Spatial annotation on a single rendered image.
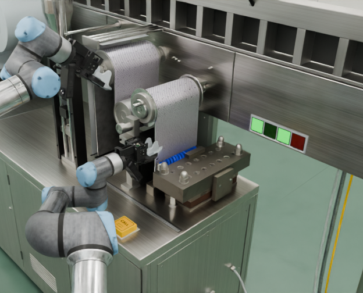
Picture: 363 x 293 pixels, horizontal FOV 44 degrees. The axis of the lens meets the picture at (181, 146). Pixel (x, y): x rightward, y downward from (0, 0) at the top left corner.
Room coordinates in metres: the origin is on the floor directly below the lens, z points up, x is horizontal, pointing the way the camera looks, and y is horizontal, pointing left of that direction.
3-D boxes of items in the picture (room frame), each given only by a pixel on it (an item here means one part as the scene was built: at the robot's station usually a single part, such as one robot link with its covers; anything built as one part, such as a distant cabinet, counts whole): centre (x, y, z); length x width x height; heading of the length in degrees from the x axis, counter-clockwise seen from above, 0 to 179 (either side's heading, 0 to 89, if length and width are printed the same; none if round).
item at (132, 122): (1.53, 0.20, 1.05); 0.06 x 0.05 x 0.31; 136
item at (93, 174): (1.30, 0.29, 1.11); 0.11 x 0.08 x 0.09; 136
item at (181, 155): (1.57, 0.01, 1.03); 0.21 x 0.04 x 0.03; 136
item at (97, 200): (1.30, 0.31, 1.01); 0.11 x 0.08 x 0.11; 99
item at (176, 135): (1.59, 0.02, 1.11); 0.23 x 0.01 x 0.18; 136
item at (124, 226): (1.26, 0.20, 0.91); 0.07 x 0.07 x 0.02; 46
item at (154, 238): (2.21, 0.81, 0.88); 2.52 x 0.66 x 0.04; 46
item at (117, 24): (2.04, 0.43, 1.41); 0.30 x 0.04 x 0.04; 136
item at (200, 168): (1.53, -0.09, 1.00); 0.40 x 0.16 x 0.06; 136
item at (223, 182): (1.48, -0.17, 0.96); 0.10 x 0.03 x 0.11; 136
